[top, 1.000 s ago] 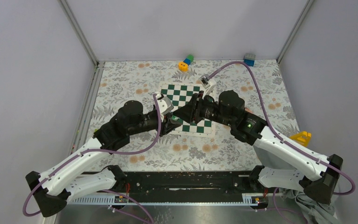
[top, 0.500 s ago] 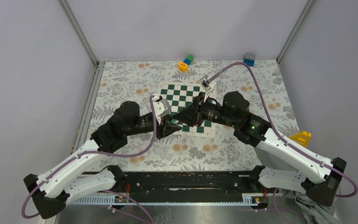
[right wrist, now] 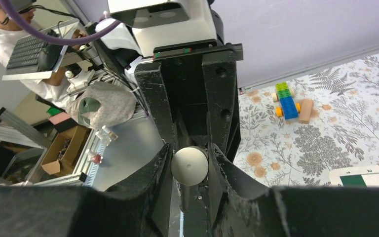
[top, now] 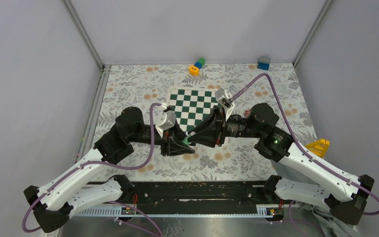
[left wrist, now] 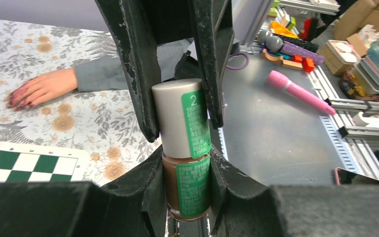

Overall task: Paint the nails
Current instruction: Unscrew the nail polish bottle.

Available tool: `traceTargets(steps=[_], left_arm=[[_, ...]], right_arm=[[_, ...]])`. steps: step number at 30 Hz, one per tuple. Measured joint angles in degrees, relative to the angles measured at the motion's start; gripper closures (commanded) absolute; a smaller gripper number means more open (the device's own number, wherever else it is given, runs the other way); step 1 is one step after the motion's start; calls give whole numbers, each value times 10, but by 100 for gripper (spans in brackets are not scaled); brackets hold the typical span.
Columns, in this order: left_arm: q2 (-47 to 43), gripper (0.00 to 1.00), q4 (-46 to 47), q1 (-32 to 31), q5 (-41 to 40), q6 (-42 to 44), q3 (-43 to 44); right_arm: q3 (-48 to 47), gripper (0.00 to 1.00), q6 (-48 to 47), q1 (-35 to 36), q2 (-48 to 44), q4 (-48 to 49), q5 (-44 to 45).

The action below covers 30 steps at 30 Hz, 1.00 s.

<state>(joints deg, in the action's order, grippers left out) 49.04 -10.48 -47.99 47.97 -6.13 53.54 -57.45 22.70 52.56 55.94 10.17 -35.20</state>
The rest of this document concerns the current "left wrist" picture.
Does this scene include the purple toy roller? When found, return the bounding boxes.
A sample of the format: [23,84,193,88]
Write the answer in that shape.
[257,29,326,66]

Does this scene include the grey sleeved forearm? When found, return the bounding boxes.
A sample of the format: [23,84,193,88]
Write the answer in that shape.
[74,39,193,92]

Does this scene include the nail polish bottle green label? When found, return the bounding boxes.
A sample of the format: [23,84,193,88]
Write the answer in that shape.
[162,154,211,221]

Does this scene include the pink toy microphone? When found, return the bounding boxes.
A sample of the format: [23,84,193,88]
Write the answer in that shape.
[266,70,336,116]

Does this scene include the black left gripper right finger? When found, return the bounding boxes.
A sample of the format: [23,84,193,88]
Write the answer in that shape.
[209,148,379,237]

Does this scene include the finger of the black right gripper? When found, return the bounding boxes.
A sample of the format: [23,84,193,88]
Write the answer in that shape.
[96,0,161,143]
[188,0,234,129]

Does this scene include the floral tablecloth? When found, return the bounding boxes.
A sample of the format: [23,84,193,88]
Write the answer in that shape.
[0,20,161,186]

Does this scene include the stacked plastic containers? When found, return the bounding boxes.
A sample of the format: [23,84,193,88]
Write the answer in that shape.
[352,41,379,95]

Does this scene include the wicker basket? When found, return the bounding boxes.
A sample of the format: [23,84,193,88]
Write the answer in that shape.
[318,40,361,75]

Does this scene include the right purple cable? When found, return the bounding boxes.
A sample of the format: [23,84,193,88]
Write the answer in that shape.
[225,52,250,71]

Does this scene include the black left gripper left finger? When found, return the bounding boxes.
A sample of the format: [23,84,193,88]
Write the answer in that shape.
[0,147,166,237]

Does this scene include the green white chessboard mat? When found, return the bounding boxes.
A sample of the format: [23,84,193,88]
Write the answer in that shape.
[0,142,89,183]

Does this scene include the person's hand painted nails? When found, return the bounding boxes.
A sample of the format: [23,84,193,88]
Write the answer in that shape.
[4,68,77,111]

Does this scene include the cardboard box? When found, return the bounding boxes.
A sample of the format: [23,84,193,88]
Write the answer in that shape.
[334,0,379,40]

